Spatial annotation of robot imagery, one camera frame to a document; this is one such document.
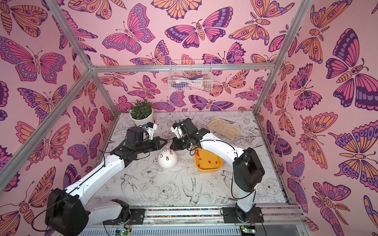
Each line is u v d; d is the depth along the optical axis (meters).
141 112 0.98
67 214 0.39
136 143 0.62
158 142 0.70
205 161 0.92
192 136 0.63
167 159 0.83
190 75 0.96
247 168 0.46
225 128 1.10
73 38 0.79
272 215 0.75
